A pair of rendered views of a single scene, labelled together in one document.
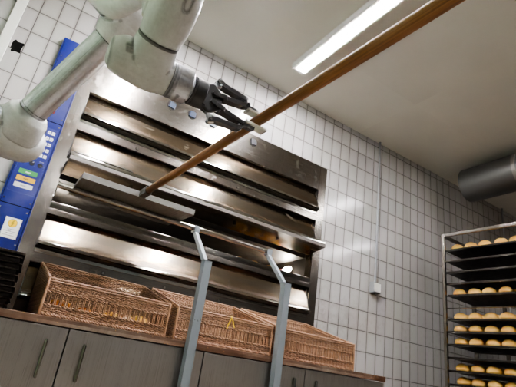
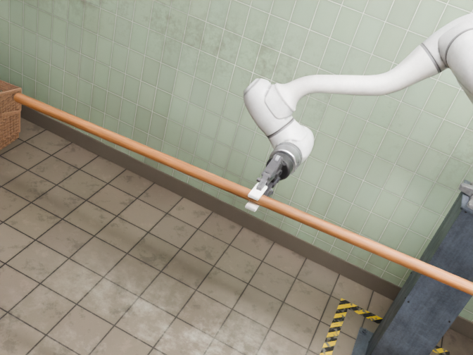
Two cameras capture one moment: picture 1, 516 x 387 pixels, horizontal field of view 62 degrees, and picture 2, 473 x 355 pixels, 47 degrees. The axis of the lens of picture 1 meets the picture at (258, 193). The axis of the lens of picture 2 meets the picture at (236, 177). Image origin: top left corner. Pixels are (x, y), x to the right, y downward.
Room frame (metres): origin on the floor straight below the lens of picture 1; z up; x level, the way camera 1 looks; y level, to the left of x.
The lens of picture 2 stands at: (1.78, -0.84, 1.97)
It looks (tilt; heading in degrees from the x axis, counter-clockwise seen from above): 35 degrees down; 134
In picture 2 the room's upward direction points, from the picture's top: 17 degrees clockwise
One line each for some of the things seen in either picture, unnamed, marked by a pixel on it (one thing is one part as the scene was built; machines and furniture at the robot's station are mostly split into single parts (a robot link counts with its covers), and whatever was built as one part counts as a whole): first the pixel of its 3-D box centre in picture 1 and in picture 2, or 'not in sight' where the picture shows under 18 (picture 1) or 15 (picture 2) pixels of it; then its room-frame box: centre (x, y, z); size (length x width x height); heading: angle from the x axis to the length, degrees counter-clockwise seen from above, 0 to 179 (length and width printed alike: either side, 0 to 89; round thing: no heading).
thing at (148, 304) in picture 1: (100, 297); not in sight; (2.13, 0.67, 0.72); 0.56 x 0.49 x 0.28; 121
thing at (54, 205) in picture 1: (197, 249); not in sight; (2.66, 0.32, 1.16); 1.80 x 0.06 x 0.04; 120
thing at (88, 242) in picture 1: (195, 270); not in sight; (2.64, 0.31, 1.02); 1.79 x 0.11 x 0.19; 120
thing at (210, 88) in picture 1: (205, 97); (276, 170); (0.94, 0.17, 1.13); 0.09 x 0.07 x 0.08; 120
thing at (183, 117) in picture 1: (220, 136); not in sight; (2.66, 0.33, 2.00); 1.80 x 0.08 x 0.21; 120
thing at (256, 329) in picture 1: (208, 319); not in sight; (2.42, 0.16, 0.72); 0.56 x 0.49 x 0.28; 119
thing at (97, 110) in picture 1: (217, 159); not in sight; (2.64, 0.31, 1.80); 1.79 x 0.11 x 0.19; 120
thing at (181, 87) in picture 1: (180, 84); (284, 160); (0.90, 0.24, 1.13); 0.09 x 0.06 x 0.09; 30
